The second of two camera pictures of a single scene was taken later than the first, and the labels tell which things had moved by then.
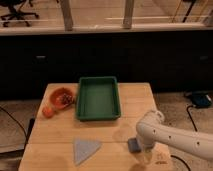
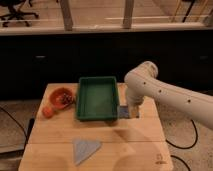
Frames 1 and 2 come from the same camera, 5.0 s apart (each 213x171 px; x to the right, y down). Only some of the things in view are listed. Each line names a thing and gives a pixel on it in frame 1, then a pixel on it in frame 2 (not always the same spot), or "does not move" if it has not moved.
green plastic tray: [98, 98] does not move
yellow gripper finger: [147, 155] -> [135, 111]
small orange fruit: [47, 112] does not move
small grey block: [133, 145] -> [123, 112]
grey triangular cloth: [83, 149] does not move
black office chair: [15, 6] does not move
